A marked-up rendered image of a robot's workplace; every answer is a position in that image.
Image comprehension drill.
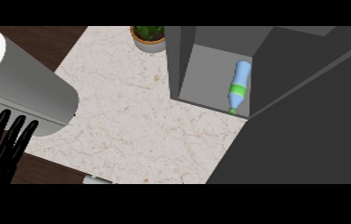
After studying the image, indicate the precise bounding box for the dark grey cabinet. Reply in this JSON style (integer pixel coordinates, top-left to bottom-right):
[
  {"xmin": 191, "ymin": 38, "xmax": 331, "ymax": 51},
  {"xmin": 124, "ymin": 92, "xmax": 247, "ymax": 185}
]
[{"xmin": 164, "ymin": 26, "xmax": 351, "ymax": 120}]

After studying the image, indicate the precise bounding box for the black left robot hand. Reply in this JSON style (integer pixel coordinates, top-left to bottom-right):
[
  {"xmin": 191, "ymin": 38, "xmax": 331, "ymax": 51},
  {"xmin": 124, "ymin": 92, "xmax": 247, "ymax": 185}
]
[{"xmin": 0, "ymin": 109, "xmax": 40, "ymax": 185}]

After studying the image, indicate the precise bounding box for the dark grey cabinet door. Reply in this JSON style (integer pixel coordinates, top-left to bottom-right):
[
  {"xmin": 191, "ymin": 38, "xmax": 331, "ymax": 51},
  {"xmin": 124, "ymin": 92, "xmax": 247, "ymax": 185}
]
[{"xmin": 205, "ymin": 26, "xmax": 351, "ymax": 185}]

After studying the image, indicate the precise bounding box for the small pale grey object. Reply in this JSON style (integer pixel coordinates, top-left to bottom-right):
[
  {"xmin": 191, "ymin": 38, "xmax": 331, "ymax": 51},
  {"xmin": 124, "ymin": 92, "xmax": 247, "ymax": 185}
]
[{"xmin": 82, "ymin": 175, "xmax": 114, "ymax": 185}]

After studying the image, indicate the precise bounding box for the potted green plant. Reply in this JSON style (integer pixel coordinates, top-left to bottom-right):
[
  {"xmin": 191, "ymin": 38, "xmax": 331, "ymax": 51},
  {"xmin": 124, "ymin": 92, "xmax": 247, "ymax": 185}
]
[{"xmin": 129, "ymin": 26, "xmax": 167, "ymax": 54}]

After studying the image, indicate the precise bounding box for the blue water bottle green label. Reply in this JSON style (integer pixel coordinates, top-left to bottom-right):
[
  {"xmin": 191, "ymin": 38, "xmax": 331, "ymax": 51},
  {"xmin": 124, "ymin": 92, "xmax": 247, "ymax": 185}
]
[{"xmin": 226, "ymin": 59, "xmax": 254, "ymax": 116}]

